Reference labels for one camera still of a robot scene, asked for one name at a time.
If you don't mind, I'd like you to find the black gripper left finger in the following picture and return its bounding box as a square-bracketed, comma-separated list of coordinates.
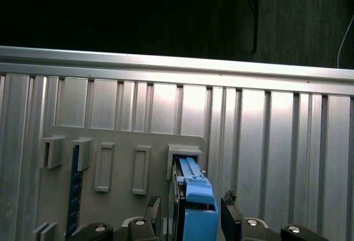
[66, 196, 163, 241]

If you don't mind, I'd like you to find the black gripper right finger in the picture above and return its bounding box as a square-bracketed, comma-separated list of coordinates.
[221, 190, 330, 241]

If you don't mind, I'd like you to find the hard disk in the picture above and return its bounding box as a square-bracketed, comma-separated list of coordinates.
[168, 154, 222, 241]

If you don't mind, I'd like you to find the blue RAM stick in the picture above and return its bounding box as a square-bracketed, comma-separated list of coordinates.
[67, 144, 81, 233]

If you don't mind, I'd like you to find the grey parts rack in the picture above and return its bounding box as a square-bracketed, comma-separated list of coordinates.
[33, 125, 209, 241]

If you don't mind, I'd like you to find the black metal frame leg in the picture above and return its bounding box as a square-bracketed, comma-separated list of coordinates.
[240, 0, 260, 53]

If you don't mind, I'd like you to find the white cable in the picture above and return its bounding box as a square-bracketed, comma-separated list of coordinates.
[335, 13, 354, 69]

